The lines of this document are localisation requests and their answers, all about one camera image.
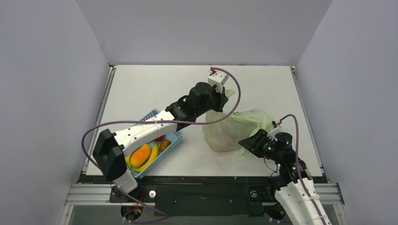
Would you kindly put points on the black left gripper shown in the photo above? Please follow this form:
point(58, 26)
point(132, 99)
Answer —
point(222, 99)

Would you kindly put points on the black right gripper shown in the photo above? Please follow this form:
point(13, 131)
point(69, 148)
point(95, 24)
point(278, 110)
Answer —
point(257, 142)

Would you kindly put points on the light green plastic bag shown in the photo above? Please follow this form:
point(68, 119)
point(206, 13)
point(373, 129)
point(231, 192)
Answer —
point(239, 126)

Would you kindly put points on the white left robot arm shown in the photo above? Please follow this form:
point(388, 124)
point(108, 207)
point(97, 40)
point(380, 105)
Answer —
point(111, 148)

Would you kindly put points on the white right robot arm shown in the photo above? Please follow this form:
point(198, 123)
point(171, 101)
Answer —
point(293, 186)

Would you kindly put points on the brown fake kiwi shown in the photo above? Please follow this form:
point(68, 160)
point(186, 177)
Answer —
point(164, 145)

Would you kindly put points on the red fake tomato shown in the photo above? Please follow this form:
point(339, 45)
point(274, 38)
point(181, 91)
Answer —
point(159, 139)

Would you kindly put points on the yellow fake banana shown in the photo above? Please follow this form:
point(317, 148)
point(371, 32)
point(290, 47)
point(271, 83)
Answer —
point(154, 154)
point(128, 161)

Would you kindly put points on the orange fake mango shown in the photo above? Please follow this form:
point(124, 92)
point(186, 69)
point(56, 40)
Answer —
point(140, 156)

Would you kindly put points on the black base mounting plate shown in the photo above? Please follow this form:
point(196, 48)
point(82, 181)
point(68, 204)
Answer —
point(204, 196)

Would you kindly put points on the light blue perforated basket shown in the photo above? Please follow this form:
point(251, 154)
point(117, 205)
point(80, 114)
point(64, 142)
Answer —
point(134, 137)

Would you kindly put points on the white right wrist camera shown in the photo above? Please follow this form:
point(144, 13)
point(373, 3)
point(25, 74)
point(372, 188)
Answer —
point(274, 131)

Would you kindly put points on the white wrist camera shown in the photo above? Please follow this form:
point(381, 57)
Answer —
point(217, 79)
point(274, 131)

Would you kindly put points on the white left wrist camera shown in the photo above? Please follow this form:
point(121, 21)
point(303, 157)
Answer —
point(217, 79)

